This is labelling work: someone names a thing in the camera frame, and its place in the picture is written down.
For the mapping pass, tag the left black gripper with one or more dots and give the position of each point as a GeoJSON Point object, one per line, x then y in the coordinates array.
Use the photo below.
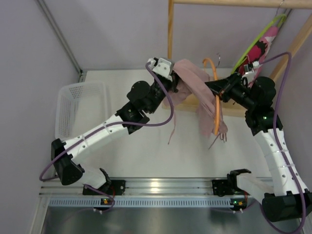
{"type": "Point", "coordinates": [174, 80]}

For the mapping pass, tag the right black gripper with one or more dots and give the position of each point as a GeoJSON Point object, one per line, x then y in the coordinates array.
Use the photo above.
{"type": "Point", "coordinates": [224, 88]}

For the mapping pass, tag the orange clothes hanger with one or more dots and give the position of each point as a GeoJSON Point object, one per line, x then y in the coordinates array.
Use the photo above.
{"type": "Point", "coordinates": [217, 100]}

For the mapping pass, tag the pink trousers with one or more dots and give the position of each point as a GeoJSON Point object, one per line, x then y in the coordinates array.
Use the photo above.
{"type": "Point", "coordinates": [192, 82]}

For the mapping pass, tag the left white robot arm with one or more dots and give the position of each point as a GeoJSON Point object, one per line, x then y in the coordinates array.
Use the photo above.
{"type": "Point", "coordinates": [68, 156]}

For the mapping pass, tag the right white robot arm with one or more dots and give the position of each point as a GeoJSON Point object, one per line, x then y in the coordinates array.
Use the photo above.
{"type": "Point", "coordinates": [288, 197]}

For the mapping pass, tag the green clothes hanger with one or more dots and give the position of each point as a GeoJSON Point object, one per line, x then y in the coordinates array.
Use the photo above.
{"type": "Point", "coordinates": [277, 21]}

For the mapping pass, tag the wooden clothes rack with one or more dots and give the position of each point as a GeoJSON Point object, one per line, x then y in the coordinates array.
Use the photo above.
{"type": "Point", "coordinates": [191, 103]}

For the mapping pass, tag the pink patterned garment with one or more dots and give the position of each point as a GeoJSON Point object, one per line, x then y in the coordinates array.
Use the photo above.
{"type": "Point", "coordinates": [259, 50]}

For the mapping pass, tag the white plastic basket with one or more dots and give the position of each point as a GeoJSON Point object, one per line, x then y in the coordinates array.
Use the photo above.
{"type": "Point", "coordinates": [80, 108]}

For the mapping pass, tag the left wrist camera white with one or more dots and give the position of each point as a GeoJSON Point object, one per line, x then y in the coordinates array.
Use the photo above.
{"type": "Point", "coordinates": [162, 67]}

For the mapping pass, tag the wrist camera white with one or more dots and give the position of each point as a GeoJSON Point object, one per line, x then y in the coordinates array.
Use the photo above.
{"type": "Point", "coordinates": [162, 67]}
{"type": "Point", "coordinates": [251, 67]}

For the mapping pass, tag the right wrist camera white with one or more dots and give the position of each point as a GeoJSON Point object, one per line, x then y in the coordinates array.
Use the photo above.
{"type": "Point", "coordinates": [251, 67]}

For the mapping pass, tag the aluminium mounting rail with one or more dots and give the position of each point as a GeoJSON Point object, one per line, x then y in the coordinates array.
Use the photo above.
{"type": "Point", "coordinates": [141, 187]}

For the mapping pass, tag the grey slotted cable duct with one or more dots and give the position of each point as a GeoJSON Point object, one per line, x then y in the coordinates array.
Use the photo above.
{"type": "Point", "coordinates": [135, 202]}

